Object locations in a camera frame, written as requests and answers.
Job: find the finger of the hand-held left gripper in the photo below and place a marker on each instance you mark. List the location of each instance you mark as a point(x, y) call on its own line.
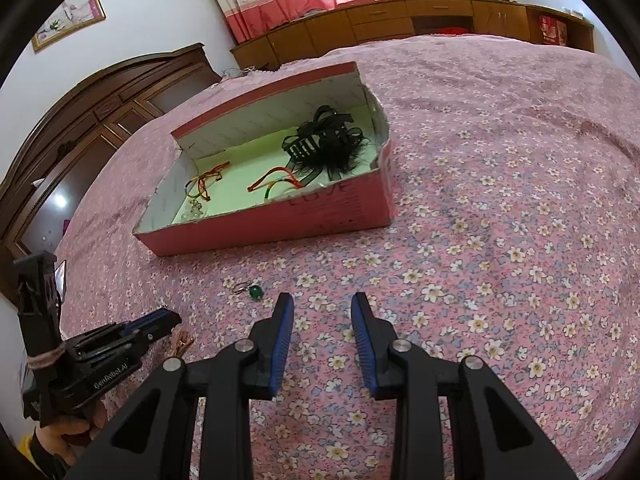
point(145, 337)
point(150, 319)

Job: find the green bead earring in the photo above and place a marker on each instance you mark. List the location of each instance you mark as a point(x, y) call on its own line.
point(256, 293)

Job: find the person's left hand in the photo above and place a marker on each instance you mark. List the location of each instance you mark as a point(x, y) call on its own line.
point(65, 435)

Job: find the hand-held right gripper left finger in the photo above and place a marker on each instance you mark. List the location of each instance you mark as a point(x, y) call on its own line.
point(282, 340)

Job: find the dark wooden headboard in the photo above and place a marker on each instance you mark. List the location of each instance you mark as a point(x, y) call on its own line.
point(75, 125)

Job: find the long wooden cabinet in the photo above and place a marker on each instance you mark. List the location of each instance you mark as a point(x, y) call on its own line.
point(325, 30)

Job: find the pink cardboard box green lining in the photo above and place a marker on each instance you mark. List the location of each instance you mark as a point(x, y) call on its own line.
point(325, 210)

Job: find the pink floral bedspread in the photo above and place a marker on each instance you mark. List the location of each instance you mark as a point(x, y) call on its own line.
point(500, 210)

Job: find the black hair claw with bow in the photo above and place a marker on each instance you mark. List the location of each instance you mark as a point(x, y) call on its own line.
point(320, 145)

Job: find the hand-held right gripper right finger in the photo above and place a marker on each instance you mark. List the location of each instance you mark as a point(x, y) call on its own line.
point(365, 345)

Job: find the red cloth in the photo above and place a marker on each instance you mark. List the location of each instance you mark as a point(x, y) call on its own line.
point(444, 30)

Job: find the person's left forearm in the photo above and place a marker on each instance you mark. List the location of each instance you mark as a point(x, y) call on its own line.
point(40, 465)

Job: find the red gift box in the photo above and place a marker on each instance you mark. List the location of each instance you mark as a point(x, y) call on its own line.
point(552, 30)

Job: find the framed wall picture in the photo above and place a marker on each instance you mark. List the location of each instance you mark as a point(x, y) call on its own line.
point(70, 15)

